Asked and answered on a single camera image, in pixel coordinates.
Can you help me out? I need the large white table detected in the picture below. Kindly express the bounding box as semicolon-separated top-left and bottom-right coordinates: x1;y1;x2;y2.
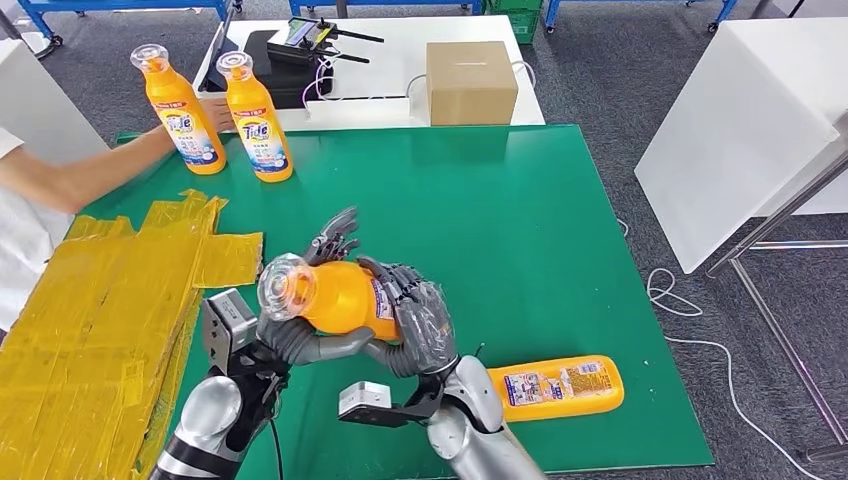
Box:
633;17;848;275

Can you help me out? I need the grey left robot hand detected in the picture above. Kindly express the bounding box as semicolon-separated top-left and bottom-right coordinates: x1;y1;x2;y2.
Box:
256;206;376;367

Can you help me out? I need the green plastic crate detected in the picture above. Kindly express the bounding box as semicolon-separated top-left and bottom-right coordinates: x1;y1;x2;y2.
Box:
483;0;543;46

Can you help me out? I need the person's hand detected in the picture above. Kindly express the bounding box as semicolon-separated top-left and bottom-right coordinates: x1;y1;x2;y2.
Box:
200;97;236;134

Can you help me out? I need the person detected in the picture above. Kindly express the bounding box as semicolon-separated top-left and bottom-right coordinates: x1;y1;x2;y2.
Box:
0;99;236;333

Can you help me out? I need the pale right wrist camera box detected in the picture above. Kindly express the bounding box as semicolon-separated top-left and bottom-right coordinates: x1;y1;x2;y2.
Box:
337;380;445;429

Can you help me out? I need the metal table frame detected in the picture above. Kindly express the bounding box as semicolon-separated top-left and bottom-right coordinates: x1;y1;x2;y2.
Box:
704;109;848;464

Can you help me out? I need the blue metal rack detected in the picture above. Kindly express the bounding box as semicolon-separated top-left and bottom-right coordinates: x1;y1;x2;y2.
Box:
543;0;738;36
288;0;484;19
16;0;244;53

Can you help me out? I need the white table with devices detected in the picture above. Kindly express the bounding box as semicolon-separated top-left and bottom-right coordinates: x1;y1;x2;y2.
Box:
192;15;546;134

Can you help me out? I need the dark blue tablet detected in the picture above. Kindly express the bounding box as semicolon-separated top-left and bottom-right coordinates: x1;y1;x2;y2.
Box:
198;11;238;93

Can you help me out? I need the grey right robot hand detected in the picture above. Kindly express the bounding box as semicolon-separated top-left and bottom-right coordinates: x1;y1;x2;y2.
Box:
357;254;460;379

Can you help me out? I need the green table mat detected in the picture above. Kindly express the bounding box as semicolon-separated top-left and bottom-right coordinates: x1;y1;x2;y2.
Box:
66;124;715;480

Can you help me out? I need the black carrying case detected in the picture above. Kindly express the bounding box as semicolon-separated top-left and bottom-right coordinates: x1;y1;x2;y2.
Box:
241;29;334;111

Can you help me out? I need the orange detergent bottle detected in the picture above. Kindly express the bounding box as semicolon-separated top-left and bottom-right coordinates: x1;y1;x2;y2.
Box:
130;43;228;176
486;355;625;423
256;252;405;342
216;50;295;183

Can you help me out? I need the yellow taped cardboard sheet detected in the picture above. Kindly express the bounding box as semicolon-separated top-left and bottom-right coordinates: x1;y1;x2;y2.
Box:
0;189;265;480

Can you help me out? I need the white cable behind box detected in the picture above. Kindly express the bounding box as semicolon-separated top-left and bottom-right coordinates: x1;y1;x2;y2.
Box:
405;60;537;119

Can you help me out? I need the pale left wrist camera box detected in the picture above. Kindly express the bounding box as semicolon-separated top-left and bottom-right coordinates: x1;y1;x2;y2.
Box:
201;289;260;377

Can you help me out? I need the white cabinet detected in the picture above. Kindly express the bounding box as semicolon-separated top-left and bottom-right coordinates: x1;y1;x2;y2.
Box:
0;38;111;167

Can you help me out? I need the white cable at controller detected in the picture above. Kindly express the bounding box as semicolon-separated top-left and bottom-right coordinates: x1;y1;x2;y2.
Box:
301;54;337;121

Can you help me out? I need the black remote controller with antennas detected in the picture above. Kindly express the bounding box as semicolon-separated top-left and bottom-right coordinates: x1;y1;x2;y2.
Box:
266;17;386;67

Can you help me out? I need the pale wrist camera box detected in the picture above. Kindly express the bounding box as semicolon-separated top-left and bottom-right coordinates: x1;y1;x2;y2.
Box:
201;289;260;377
337;380;445;429

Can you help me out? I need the brown cardboard box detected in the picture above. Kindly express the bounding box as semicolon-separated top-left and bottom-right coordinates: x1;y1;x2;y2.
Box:
425;40;519;127

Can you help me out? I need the white floor cable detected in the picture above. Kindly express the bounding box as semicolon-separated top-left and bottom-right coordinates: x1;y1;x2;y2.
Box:
614;217;823;480

